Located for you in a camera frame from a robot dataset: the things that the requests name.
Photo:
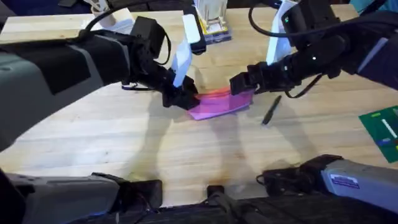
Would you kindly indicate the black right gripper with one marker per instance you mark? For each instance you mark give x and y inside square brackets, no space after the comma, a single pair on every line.
[295,70]

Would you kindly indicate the white paper roll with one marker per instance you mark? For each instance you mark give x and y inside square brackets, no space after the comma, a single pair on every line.
[109,18]

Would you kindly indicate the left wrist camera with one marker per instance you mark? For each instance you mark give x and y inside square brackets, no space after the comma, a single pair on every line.
[149,34]

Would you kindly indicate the wrist upright plate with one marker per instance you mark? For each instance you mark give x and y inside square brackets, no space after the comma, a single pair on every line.
[280,37]
[182,63]

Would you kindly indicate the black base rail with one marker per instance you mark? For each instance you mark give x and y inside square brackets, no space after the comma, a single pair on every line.
[248,211]

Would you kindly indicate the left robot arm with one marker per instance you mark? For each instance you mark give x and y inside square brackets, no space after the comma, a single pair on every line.
[31,77]

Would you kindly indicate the dark blue pen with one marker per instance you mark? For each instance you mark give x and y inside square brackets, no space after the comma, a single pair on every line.
[136,88]

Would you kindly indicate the left wrist upright plate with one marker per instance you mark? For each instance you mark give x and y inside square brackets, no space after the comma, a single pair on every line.
[182,63]

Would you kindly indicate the pink soft zip bag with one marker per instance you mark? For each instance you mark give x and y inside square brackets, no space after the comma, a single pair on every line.
[220,104]

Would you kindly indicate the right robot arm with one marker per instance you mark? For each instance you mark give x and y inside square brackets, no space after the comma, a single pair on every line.
[357,183]

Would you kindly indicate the blue box with white parts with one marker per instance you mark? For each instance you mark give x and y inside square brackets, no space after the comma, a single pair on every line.
[214,21]

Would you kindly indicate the teal object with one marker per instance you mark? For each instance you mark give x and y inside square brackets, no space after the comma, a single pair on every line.
[373,4]

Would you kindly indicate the black and white device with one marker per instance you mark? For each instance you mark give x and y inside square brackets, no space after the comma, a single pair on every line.
[194,29]

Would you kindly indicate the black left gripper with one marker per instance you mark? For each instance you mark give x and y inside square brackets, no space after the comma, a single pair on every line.
[146,70]

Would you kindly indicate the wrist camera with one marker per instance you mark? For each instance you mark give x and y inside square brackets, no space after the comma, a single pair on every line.
[149,34]
[311,18]

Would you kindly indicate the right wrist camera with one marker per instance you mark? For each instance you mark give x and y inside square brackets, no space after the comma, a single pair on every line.
[311,18]

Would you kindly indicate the black pen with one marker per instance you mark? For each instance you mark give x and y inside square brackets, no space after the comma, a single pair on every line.
[271,110]

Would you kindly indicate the right wrist upright plate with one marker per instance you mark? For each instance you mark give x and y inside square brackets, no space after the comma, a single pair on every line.
[280,37]

